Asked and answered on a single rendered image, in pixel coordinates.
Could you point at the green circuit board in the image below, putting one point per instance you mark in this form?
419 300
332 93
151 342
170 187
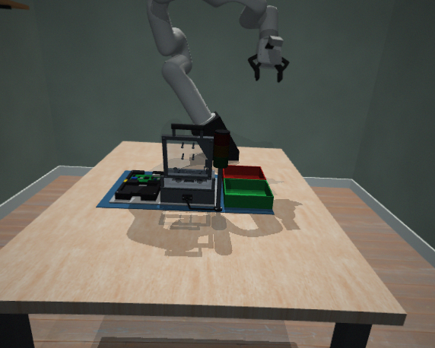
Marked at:
145 178

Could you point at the red open-top bin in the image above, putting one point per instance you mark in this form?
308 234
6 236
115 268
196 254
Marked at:
243 172

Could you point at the green bin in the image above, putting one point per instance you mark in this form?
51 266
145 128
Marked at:
247 193

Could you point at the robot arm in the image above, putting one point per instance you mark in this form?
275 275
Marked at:
171 41

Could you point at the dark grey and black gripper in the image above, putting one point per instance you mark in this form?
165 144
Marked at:
267 58

